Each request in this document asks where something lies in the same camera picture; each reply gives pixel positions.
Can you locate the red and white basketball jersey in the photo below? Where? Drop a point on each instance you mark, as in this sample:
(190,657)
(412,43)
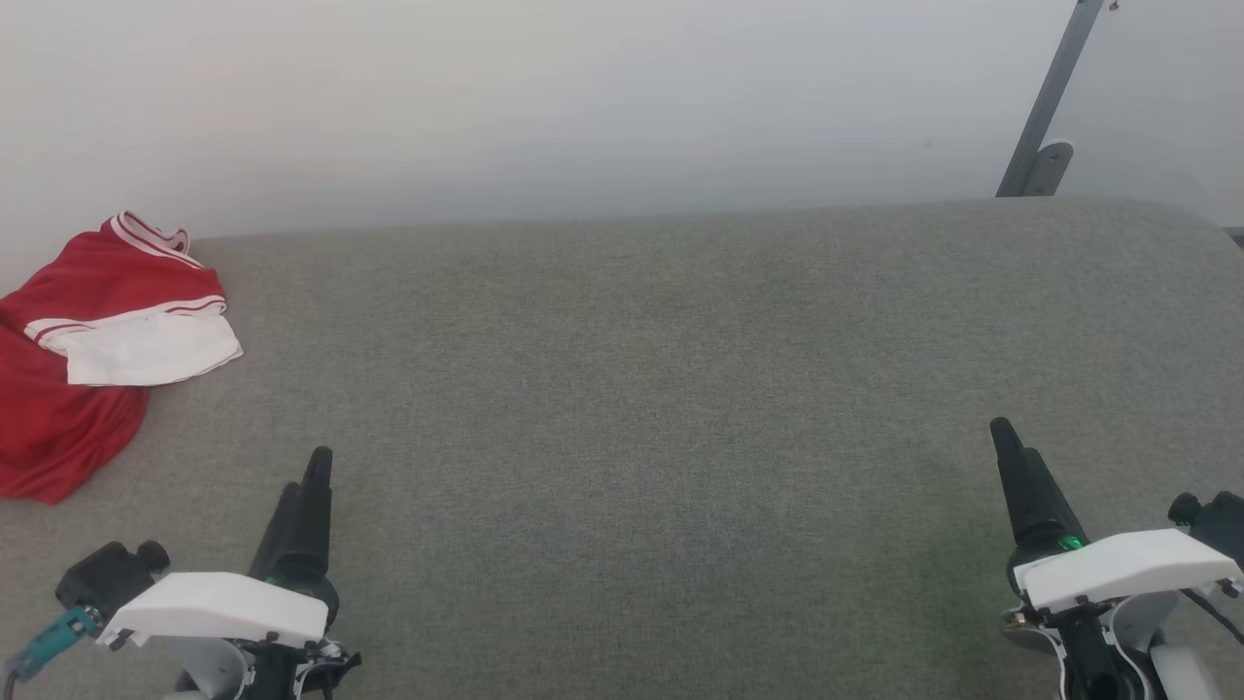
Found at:
(68,282)

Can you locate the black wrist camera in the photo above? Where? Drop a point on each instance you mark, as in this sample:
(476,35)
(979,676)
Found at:
(109,576)
(1215,525)

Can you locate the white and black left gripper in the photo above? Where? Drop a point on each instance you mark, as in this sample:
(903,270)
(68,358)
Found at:
(219,608)

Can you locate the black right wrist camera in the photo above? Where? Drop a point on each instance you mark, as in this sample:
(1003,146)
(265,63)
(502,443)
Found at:
(1215,525)

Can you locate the grey metal pole bracket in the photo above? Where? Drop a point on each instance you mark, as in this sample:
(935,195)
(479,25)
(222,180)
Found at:
(1045,107)

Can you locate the grey fabric sofa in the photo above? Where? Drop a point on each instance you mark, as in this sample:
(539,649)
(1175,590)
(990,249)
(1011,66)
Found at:
(622,437)

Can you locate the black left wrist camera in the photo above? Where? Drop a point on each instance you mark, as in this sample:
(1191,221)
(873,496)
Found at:
(109,576)

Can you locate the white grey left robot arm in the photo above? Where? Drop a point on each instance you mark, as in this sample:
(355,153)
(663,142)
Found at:
(214,673)

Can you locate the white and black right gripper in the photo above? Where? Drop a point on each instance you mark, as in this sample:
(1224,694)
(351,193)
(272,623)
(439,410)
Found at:
(1127,569)

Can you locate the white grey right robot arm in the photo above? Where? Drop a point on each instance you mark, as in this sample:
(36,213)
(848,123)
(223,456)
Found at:
(1166,651)

